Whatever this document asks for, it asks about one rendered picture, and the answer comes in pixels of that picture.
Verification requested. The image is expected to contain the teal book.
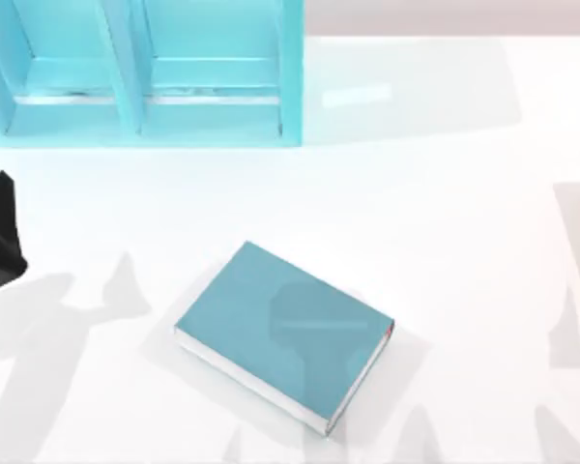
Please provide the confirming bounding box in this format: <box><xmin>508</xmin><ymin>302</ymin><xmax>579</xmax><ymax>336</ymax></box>
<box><xmin>173</xmin><ymin>240</ymin><xmax>396</xmax><ymax>437</ymax></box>

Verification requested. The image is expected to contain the light blue rack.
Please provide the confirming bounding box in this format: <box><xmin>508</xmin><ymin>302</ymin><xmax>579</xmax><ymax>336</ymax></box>
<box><xmin>0</xmin><ymin>0</ymin><xmax>305</xmax><ymax>149</ymax></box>

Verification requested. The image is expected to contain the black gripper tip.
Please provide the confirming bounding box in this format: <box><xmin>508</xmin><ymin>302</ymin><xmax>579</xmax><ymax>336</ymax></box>
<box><xmin>0</xmin><ymin>169</ymin><xmax>29</xmax><ymax>290</ymax></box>

